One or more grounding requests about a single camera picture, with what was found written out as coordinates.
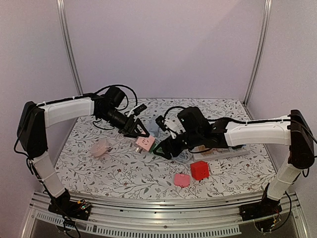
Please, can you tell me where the white power strip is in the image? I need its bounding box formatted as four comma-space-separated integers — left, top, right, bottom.
193, 145, 250, 161

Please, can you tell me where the aluminium corner post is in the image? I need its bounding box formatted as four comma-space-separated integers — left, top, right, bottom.
243, 0, 272, 107
56, 0, 84, 95

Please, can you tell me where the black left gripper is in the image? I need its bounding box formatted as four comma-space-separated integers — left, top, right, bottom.
99, 108, 150, 139

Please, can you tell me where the pink plug adapter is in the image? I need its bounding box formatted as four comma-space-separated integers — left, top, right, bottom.
173, 174, 191, 187

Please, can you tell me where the round pink power socket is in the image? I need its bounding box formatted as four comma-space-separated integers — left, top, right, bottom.
90, 138, 111, 157

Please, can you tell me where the beige cube socket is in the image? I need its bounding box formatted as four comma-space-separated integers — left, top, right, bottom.
197, 145, 211, 153

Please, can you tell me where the floral patterned table mat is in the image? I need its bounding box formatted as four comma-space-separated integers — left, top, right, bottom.
49, 98, 275, 200

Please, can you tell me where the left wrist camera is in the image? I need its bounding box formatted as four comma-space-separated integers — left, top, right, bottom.
127, 104, 147, 117

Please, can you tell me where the green plug adapter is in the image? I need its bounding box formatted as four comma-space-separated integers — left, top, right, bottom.
149, 143, 164, 156

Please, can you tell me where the aluminium front rail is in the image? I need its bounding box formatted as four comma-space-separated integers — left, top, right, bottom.
18, 190, 310, 238

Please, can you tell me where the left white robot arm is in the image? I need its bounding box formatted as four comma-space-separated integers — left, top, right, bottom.
16, 93, 150, 218

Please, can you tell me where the red cube socket adapter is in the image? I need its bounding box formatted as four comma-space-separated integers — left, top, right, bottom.
190, 161, 210, 180

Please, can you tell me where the light blue cable bundle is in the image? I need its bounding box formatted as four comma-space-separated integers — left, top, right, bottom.
174, 151, 196, 163

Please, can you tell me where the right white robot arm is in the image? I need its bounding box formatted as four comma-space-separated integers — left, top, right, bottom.
153, 107, 317, 221

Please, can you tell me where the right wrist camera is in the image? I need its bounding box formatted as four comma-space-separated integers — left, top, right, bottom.
155, 116, 185, 139

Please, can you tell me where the light pink cube socket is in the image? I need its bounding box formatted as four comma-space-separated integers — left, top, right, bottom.
135, 135, 155, 153

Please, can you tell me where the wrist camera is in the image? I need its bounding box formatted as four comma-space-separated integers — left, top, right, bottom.
127, 104, 147, 117
155, 116, 185, 139

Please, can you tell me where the light blue power strip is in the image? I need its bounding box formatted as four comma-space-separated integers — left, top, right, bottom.
149, 121, 159, 137

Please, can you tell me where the right aluminium corner post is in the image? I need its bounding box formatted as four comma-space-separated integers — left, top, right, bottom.
243, 0, 272, 107

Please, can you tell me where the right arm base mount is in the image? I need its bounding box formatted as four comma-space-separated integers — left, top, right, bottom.
239, 202, 282, 233

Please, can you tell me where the left aluminium corner post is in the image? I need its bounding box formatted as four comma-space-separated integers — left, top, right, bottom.
56, 0, 84, 95

